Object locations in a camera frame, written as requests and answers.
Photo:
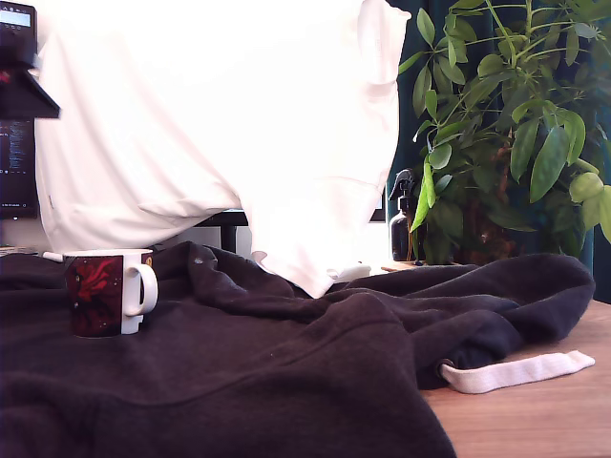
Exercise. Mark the black computer monitor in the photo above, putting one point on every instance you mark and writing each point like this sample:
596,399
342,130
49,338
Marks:
14,162

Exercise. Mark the white draped cloth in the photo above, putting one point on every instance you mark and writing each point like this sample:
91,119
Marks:
200,119

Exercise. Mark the black monitor stand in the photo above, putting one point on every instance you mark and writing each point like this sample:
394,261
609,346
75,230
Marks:
229,234

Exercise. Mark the black hoodie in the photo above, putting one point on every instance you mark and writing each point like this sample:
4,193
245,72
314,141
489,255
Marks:
238,362

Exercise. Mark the black spray bottle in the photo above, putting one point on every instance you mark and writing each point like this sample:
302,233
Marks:
403,229

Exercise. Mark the wooden board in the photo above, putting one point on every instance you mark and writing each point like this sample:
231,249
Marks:
398,265

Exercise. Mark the green leafy houseplant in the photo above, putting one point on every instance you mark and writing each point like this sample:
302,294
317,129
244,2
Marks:
520,143

